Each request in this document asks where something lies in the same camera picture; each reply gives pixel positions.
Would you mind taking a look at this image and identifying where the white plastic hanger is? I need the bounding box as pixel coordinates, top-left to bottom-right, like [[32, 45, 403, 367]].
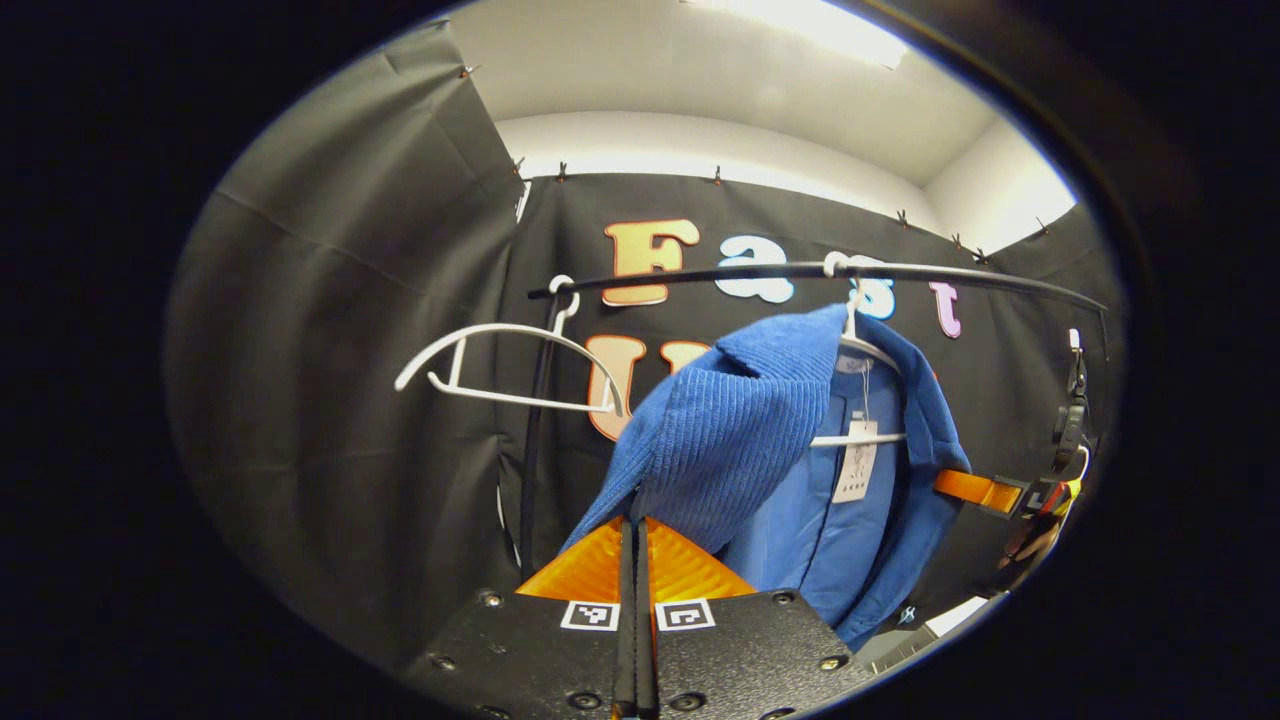
[[393, 275, 629, 419], [810, 252, 909, 448]]

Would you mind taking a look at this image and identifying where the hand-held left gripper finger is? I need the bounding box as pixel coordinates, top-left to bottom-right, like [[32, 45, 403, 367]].
[[403, 515, 641, 720], [637, 515, 879, 720]]

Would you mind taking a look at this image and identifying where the black backdrop cloth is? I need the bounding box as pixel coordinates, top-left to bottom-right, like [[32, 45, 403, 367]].
[[165, 20, 1126, 681]]

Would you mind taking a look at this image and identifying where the black clothes rack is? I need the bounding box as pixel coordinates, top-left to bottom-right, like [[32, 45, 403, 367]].
[[517, 260, 1111, 583]]

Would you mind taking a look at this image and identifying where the blue corduroy jacket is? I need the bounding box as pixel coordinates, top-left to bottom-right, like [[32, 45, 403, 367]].
[[560, 303, 973, 651]]

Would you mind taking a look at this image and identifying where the white paper garment tag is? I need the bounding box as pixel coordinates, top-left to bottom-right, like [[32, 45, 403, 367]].
[[832, 420, 879, 504]]

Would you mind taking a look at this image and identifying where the row of small backdrop clips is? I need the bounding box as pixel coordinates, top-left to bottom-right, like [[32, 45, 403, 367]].
[[460, 65, 1051, 263]]

